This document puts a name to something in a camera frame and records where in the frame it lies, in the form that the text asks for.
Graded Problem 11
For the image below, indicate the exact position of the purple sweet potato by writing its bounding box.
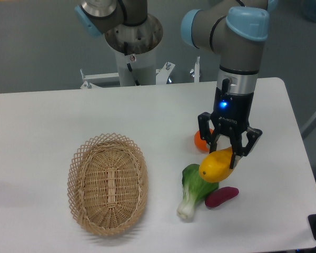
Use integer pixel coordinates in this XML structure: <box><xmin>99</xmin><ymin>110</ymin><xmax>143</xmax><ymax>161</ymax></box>
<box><xmin>205</xmin><ymin>187</ymin><xmax>239</xmax><ymax>208</ymax></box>

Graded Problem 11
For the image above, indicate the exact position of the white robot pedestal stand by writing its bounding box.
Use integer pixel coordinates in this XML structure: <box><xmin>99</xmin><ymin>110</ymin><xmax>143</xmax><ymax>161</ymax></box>
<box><xmin>80</xmin><ymin>13</ymin><xmax>202</xmax><ymax>90</ymax></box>

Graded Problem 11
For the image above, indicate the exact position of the yellow mango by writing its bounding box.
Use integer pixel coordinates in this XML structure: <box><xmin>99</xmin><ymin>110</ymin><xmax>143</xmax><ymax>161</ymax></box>
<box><xmin>199</xmin><ymin>147</ymin><xmax>233</xmax><ymax>183</ymax></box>

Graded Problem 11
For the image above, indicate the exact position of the green bok choy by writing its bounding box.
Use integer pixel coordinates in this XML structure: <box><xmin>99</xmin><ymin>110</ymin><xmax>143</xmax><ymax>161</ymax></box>
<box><xmin>176</xmin><ymin>164</ymin><xmax>219</xmax><ymax>220</ymax></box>

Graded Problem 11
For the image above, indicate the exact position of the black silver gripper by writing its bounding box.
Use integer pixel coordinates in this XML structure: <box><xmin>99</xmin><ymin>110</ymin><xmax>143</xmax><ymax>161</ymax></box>
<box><xmin>197</xmin><ymin>69</ymin><xmax>263</xmax><ymax>169</ymax></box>

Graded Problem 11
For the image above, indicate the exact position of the oval wicker basket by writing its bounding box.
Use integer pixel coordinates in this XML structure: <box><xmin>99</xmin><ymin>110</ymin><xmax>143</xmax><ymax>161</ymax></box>
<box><xmin>67</xmin><ymin>133</ymin><xmax>149</xmax><ymax>236</ymax></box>

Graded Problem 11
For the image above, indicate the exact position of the orange fruit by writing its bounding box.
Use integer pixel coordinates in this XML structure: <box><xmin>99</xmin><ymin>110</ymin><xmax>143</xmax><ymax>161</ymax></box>
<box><xmin>194</xmin><ymin>130</ymin><xmax>210</xmax><ymax>152</ymax></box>

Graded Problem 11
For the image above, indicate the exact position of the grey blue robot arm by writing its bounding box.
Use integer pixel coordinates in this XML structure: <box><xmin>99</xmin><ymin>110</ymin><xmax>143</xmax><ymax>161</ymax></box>
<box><xmin>75</xmin><ymin>1</ymin><xmax>277</xmax><ymax>168</ymax></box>

